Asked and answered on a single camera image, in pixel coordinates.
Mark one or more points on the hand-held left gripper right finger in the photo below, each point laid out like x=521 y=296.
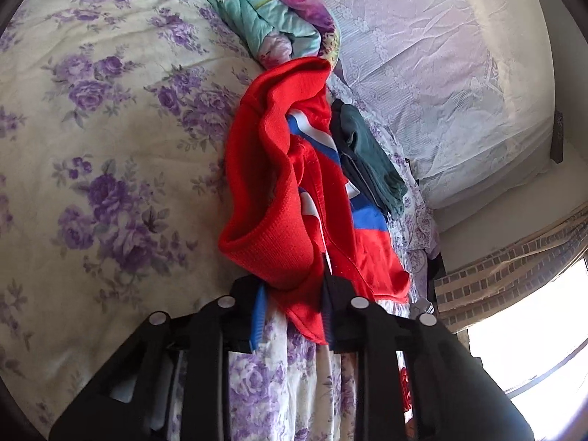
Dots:
x=327 y=317

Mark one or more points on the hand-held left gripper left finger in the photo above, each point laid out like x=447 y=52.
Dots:
x=258 y=319

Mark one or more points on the red pants with striped sides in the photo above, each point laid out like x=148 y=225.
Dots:
x=271 y=183

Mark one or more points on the dark green folded garment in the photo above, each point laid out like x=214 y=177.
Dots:
x=367 y=156

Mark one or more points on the checked curtain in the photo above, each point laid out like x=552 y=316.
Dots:
x=500 y=266

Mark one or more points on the window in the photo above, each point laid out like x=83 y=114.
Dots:
x=537 y=344

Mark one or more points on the purple floral bedsheet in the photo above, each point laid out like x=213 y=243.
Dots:
x=115 y=124

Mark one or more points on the lavender lace cover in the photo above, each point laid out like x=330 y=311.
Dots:
x=422 y=69

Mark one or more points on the teal floral quilt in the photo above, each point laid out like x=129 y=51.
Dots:
x=257 y=4

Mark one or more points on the brown wooden bed frame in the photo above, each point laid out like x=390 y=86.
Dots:
x=559 y=138

